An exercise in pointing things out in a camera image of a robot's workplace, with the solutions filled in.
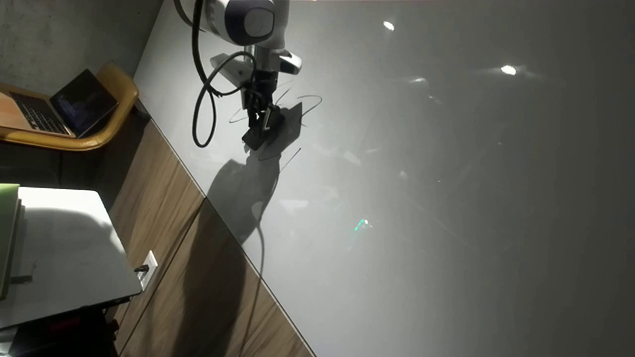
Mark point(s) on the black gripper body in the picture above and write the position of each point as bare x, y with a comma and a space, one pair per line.
259, 90

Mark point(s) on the black whiteboard eraser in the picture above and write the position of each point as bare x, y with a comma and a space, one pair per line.
255, 139

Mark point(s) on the large glossy whiteboard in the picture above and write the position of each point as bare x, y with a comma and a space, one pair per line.
430, 199

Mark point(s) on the open laptop computer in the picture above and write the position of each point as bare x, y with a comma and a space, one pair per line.
61, 110

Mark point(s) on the green hardcover book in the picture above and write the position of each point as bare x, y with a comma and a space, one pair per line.
7, 239

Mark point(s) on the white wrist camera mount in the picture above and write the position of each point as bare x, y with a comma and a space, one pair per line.
291, 62

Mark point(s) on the brown wooden wall panel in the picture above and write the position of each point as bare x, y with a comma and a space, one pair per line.
166, 219

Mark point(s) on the white wall power outlet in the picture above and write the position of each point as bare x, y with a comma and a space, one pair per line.
148, 268

